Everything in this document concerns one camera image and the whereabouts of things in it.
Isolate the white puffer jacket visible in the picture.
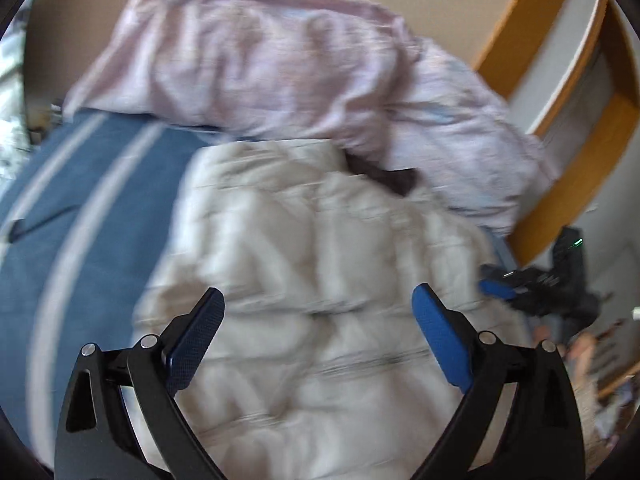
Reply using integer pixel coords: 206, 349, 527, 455
131, 139, 536, 480

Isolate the wooden bed frame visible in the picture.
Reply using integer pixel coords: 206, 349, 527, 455
470, 0, 640, 267

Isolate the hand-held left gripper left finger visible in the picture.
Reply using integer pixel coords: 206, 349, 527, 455
54, 287, 225, 480

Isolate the blue striped bed sheet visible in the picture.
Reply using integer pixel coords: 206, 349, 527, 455
0, 110, 236, 461

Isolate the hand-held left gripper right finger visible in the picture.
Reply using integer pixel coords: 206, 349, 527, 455
410, 283, 587, 480

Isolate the patterned cloth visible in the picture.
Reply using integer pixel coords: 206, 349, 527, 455
0, 35, 37, 181

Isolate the dark cloth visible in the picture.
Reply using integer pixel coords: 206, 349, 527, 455
345, 154, 419, 197

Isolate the pink quilt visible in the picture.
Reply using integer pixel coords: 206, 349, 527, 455
64, 0, 546, 236

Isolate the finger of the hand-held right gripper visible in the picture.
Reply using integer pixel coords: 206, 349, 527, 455
479, 264, 526, 303

